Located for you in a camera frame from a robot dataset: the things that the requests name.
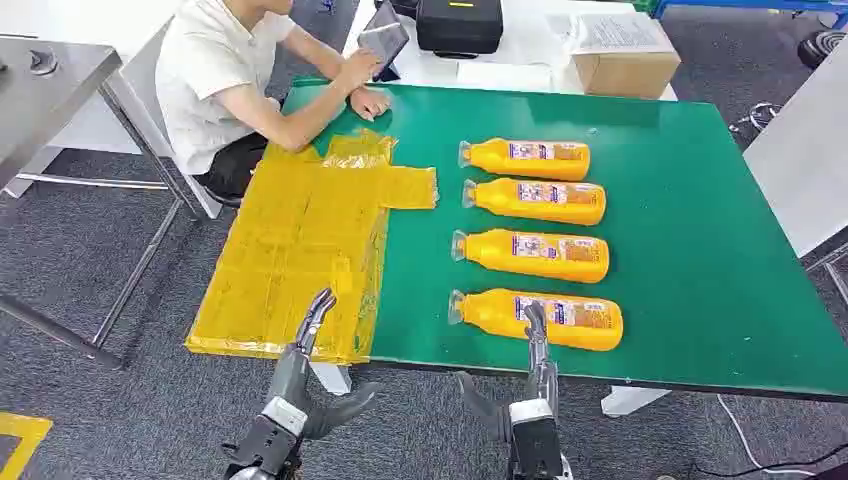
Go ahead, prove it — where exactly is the white table leg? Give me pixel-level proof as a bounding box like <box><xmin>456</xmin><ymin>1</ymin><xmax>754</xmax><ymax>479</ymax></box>
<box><xmin>307</xmin><ymin>362</ymin><xmax>352</xmax><ymax>397</ymax></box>
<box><xmin>600</xmin><ymin>386</ymin><xmax>672</xmax><ymax>419</ymax></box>

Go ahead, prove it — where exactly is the blue metal frame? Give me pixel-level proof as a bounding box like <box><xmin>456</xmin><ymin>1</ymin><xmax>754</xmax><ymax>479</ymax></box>
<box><xmin>652</xmin><ymin>0</ymin><xmax>848</xmax><ymax>31</ymax></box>

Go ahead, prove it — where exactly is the round metal fitting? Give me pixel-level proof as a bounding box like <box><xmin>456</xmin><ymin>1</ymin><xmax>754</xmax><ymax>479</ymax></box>
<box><xmin>29</xmin><ymin>49</ymin><xmax>60</xmax><ymax>76</ymax></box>

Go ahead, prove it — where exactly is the black floor cable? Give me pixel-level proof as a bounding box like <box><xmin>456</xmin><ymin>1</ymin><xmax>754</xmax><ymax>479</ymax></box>
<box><xmin>688</xmin><ymin>442</ymin><xmax>848</xmax><ymax>480</ymax></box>

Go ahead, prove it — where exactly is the green table mat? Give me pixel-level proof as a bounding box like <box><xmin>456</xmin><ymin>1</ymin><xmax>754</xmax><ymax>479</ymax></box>
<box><xmin>281</xmin><ymin>78</ymin><xmax>848</xmax><ymax>399</ymax></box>

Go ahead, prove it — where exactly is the person's right hand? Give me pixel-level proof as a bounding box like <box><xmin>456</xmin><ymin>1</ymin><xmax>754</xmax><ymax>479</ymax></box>
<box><xmin>349</xmin><ymin>86</ymin><xmax>393</xmax><ymax>122</ymax></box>

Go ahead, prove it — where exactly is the grey tablet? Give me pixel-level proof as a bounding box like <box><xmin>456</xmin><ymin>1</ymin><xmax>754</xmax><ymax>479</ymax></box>
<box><xmin>357</xmin><ymin>3</ymin><xmax>411</xmax><ymax>83</ymax></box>

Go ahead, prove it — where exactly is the person's left hand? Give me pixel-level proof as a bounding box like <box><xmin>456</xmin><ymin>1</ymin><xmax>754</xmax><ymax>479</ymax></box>
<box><xmin>337</xmin><ymin>47</ymin><xmax>383</xmax><ymax>91</ymax></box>

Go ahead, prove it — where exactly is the orange drink bottle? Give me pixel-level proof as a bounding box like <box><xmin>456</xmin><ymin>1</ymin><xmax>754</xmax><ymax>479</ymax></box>
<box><xmin>451</xmin><ymin>228</ymin><xmax>611</xmax><ymax>285</ymax></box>
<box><xmin>447</xmin><ymin>288</ymin><xmax>625</xmax><ymax>352</ymax></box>
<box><xmin>457</xmin><ymin>137</ymin><xmax>592</xmax><ymax>183</ymax></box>
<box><xmin>461</xmin><ymin>177</ymin><xmax>607</xmax><ymax>227</ymax></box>

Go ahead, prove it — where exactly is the white board panel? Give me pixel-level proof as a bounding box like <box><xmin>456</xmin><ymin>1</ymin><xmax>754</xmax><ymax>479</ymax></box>
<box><xmin>741</xmin><ymin>36</ymin><xmax>848</xmax><ymax>260</ymax></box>

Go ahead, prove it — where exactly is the yellow plastic sheet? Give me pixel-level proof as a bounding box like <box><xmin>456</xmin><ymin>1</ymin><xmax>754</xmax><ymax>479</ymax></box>
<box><xmin>185</xmin><ymin>129</ymin><xmax>440</xmax><ymax>366</ymax></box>

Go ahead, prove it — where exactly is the white floor cable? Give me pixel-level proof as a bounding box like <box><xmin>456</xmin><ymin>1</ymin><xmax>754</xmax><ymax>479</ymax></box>
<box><xmin>716</xmin><ymin>395</ymin><xmax>816</xmax><ymax>477</ymax></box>

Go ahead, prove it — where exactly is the printed white paper sheet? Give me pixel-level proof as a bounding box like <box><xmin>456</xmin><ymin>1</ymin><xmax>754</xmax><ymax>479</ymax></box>
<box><xmin>570</xmin><ymin>11</ymin><xmax>676</xmax><ymax>56</ymax></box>

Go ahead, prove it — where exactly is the yellow floor tape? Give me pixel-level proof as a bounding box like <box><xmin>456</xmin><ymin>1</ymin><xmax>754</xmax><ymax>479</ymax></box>
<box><xmin>0</xmin><ymin>411</ymin><xmax>54</xmax><ymax>480</ymax></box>

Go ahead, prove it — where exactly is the black round fan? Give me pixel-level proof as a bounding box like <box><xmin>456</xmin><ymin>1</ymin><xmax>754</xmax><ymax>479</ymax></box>
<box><xmin>796</xmin><ymin>29</ymin><xmax>848</xmax><ymax>71</ymax></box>

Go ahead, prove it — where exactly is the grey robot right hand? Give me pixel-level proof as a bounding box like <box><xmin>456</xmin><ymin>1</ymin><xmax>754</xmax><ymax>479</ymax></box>
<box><xmin>455</xmin><ymin>301</ymin><xmax>560</xmax><ymax>443</ymax></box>

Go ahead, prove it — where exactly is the black carrying case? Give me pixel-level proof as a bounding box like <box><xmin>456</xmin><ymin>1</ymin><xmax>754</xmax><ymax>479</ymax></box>
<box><xmin>415</xmin><ymin>0</ymin><xmax>505</xmax><ymax>60</ymax></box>

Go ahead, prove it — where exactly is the coiled grey cable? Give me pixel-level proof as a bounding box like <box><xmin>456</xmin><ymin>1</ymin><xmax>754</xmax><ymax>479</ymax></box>
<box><xmin>728</xmin><ymin>102</ymin><xmax>783</xmax><ymax>134</ymax></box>

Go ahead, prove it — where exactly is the white table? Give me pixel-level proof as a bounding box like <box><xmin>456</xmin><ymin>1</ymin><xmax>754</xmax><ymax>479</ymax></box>
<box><xmin>342</xmin><ymin>0</ymin><xmax>680</xmax><ymax>102</ymax></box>

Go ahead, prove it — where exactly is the steel table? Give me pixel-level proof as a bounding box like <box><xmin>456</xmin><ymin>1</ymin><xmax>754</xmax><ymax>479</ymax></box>
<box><xmin>0</xmin><ymin>36</ymin><xmax>200</xmax><ymax>371</ymax></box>

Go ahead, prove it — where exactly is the brown cardboard box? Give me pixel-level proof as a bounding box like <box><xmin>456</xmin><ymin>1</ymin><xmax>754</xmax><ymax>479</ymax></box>
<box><xmin>570</xmin><ymin>13</ymin><xmax>682</xmax><ymax>101</ymax></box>

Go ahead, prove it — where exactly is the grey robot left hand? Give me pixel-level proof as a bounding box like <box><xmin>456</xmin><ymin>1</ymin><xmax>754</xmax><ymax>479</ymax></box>
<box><xmin>263</xmin><ymin>288</ymin><xmax>381</xmax><ymax>441</ymax></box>

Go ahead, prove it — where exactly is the person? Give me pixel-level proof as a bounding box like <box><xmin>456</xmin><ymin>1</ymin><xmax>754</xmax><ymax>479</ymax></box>
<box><xmin>154</xmin><ymin>0</ymin><xmax>393</xmax><ymax>210</ymax></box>

